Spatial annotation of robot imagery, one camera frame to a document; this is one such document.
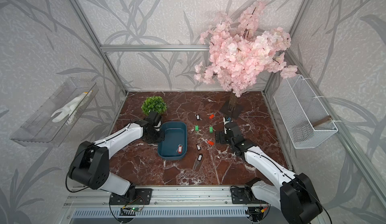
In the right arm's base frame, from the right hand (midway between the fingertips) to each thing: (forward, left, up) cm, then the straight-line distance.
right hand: (223, 130), depth 87 cm
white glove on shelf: (-4, +69, +26) cm, 74 cm away
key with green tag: (+7, +6, -10) cm, 14 cm away
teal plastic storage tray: (-6, +29, -8) cm, 31 cm away
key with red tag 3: (-2, +7, -11) cm, 13 cm away
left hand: (-3, +36, -5) cm, 36 cm away
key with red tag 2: (+18, +5, -10) cm, 21 cm away
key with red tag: (-8, +26, -9) cm, 29 cm away
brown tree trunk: (+22, -9, 0) cm, 24 cm away
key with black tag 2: (-13, +14, -10) cm, 21 cm away
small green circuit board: (-36, +44, -9) cm, 58 cm away
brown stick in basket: (-9, -38, +23) cm, 45 cm away
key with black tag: (+17, +16, -10) cm, 25 cm away
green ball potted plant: (+18, +43, +4) cm, 47 cm away
